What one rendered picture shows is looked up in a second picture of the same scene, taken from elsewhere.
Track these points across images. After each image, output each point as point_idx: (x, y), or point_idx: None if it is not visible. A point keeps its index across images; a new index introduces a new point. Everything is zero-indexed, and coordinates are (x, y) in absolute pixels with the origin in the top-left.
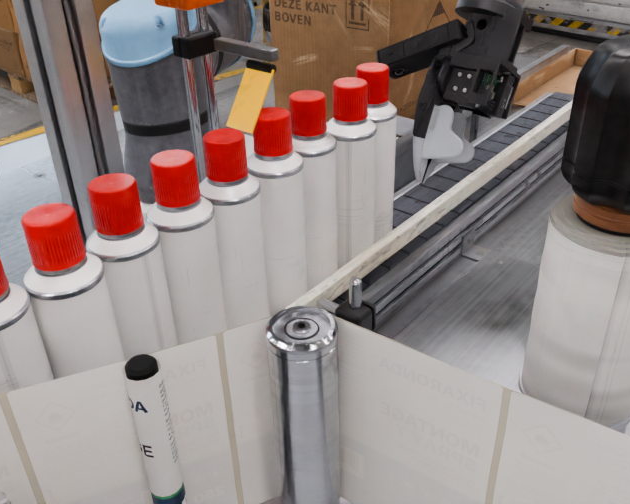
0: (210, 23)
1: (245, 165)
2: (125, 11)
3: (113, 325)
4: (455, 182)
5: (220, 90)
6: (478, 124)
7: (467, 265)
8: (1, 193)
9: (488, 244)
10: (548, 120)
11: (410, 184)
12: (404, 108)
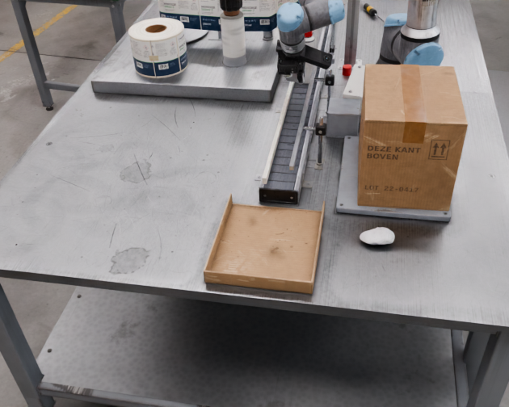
0: (395, 35)
1: None
2: (406, 14)
3: None
4: (299, 110)
5: None
6: (329, 184)
7: (280, 106)
8: (470, 82)
9: (278, 115)
10: (277, 132)
11: (314, 105)
12: (359, 144)
